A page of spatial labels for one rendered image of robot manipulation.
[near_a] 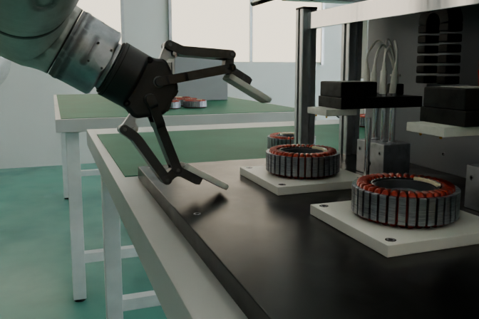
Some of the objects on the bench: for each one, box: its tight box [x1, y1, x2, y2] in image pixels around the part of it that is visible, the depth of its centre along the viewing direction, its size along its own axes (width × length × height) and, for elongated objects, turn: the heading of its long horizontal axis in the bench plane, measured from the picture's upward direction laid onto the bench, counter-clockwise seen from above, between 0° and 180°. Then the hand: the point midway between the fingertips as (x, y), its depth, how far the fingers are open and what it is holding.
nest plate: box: [310, 200, 479, 258], centre depth 56 cm, size 15×15×1 cm
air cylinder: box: [356, 137, 411, 177], centre depth 83 cm, size 5×8×6 cm
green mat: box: [97, 124, 365, 177], centre depth 135 cm, size 94×61×1 cm
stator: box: [267, 132, 316, 149], centre depth 119 cm, size 11×11×4 cm
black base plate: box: [138, 154, 479, 319], centre depth 68 cm, size 47×64×2 cm
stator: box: [266, 144, 340, 179], centre depth 78 cm, size 11×11×4 cm
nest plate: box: [240, 165, 362, 196], centre depth 78 cm, size 15×15×1 cm
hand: (239, 139), depth 72 cm, fingers open, 13 cm apart
